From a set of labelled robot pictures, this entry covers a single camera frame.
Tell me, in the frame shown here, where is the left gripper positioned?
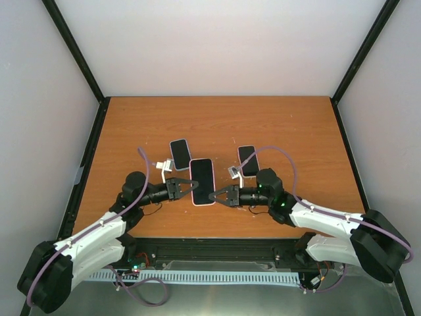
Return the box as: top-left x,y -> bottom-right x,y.
137,176 -> 198,206

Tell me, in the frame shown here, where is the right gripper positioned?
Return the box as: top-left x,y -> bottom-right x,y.
209,184 -> 272,208

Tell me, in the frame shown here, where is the light blue phone case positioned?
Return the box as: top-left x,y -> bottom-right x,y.
169,138 -> 194,172

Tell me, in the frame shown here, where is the pink phone case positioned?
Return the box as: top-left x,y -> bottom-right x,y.
189,158 -> 216,207

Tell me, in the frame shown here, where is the white phone case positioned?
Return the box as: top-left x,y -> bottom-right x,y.
237,145 -> 262,179

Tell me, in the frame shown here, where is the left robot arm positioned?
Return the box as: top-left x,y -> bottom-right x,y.
17,171 -> 199,313

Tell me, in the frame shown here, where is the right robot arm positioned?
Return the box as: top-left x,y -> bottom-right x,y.
209,169 -> 413,283

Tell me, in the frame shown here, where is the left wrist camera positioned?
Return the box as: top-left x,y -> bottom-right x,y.
152,159 -> 174,184

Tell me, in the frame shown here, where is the black aluminium frame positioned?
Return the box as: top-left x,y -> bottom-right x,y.
19,0 -> 416,316

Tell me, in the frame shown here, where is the light blue cable duct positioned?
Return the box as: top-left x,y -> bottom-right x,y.
84,269 -> 301,284

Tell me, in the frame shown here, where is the purple cable on base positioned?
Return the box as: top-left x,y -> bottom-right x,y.
113,268 -> 169,306

